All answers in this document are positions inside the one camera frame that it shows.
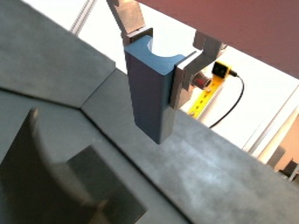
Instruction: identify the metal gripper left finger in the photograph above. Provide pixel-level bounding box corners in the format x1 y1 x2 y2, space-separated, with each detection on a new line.
106 0 153 46

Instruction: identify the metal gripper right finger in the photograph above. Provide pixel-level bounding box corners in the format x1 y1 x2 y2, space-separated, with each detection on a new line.
169 31 223 109

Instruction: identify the blue arch block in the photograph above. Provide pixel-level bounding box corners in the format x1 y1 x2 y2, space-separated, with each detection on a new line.
125 35 184 144

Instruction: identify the black fixture stand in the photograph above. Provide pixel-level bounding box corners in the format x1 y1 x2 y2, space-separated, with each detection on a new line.
0 108 145 224

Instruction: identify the yellow camera mount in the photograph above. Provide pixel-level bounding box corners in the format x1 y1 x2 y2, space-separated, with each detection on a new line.
187 61 237 119

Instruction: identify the black cable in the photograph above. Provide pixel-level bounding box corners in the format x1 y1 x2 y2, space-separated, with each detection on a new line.
208 73 247 130

